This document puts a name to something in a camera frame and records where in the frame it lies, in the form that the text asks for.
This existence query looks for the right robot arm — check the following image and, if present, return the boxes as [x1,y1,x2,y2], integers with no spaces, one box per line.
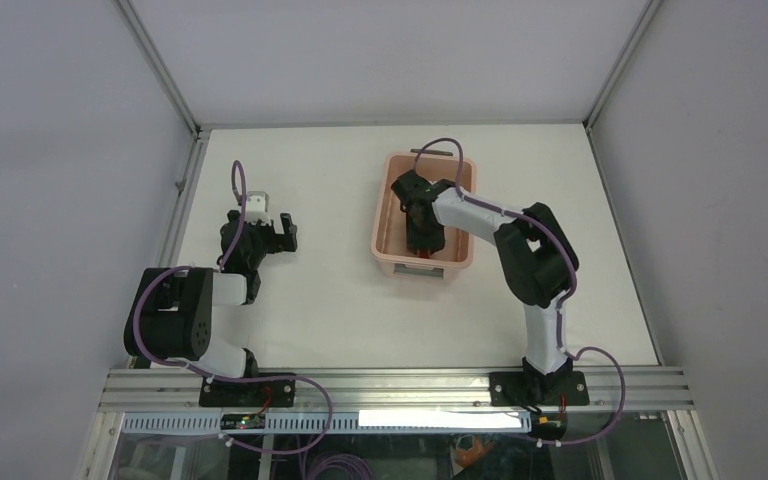
[391,170,578,406]

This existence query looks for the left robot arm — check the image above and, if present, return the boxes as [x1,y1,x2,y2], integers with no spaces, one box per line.
[123,210,298,406]

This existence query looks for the pink plastic bin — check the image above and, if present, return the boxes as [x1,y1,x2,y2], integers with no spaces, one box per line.
[370,150,477,282]

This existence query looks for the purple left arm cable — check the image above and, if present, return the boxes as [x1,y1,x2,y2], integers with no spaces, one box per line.
[131,159,334,456]

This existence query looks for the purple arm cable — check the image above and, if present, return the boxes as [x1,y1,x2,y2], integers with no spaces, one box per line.
[413,137,626,447]
[131,159,334,456]

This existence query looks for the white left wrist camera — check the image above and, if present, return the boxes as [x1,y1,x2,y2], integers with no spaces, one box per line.
[245,191,270,213]

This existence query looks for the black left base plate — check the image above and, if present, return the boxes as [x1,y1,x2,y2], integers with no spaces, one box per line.
[198,377,296,409]

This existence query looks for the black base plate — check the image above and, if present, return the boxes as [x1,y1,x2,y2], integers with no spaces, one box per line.
[488,371,590,407]
[198,377,296,409]

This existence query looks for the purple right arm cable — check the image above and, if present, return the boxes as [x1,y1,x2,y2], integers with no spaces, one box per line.
[413,137,626,447]

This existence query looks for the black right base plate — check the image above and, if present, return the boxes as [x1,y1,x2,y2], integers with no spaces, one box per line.
[488,371,590,407]

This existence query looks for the grey slotted cable duct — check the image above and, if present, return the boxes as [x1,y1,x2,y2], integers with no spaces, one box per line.
[122,410,531,436]

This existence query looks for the aluminium left frame post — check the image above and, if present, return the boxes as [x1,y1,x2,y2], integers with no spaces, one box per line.
[112,0,201,138]

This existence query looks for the aluminium frame post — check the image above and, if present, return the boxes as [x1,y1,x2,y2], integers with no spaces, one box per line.
[583,0,663,135]
[112,0,201,138]

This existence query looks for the aluminium front rail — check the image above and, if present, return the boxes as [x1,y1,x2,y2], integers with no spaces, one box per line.
[98,366,695,413]

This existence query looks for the aluminium right frame post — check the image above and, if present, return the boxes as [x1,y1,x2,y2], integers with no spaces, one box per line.
[583,0,663,135]

